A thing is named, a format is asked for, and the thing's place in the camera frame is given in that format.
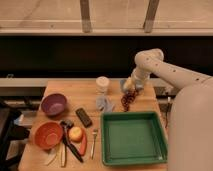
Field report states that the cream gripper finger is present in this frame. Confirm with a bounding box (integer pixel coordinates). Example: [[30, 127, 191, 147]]
[[123, 77, 135, 92]]

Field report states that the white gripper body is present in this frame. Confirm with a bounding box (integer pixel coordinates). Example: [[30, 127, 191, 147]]
[[131, 68, 150, 89]]

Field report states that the purple bowl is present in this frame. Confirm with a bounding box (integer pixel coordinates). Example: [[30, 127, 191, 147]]
[[41, 93, 67, 116]]

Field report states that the orange bowl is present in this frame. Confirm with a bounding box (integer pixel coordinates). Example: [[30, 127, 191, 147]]
[[34, 122, 63, 150]]

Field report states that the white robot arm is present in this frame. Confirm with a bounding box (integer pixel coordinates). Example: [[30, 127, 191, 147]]
[[125, 48, 213, 171]]

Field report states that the green plastic tray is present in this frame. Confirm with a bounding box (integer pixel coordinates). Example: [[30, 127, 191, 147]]
[[100, 111, 167, 166]]

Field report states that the blue cup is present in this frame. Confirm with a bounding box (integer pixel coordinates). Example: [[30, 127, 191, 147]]
[[120, 79, 127, 93]]

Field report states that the white lidded cup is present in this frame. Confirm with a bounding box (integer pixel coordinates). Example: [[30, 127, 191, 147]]
[[96, 76, 110, 93]]

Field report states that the black rectangular remote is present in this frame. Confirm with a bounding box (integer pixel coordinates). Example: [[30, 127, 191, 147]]
[[76, 108, 92, 128]]

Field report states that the silver fork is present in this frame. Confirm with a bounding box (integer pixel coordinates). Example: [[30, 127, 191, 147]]
[[90, 129, 98, 159]]

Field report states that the red yellow apple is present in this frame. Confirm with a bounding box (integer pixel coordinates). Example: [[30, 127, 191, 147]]
[[69, 126, 83, 142]]

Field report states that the orange carrot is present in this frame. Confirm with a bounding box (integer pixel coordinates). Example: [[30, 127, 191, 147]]
[[79, 130, 87, 156]]

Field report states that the dark red bead chain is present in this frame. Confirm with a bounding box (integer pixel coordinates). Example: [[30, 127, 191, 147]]
[[120, 89, 139, 112]]

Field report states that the cream handled knife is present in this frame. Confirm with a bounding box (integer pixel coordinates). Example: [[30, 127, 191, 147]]
[[61, 142, 66, 167]]

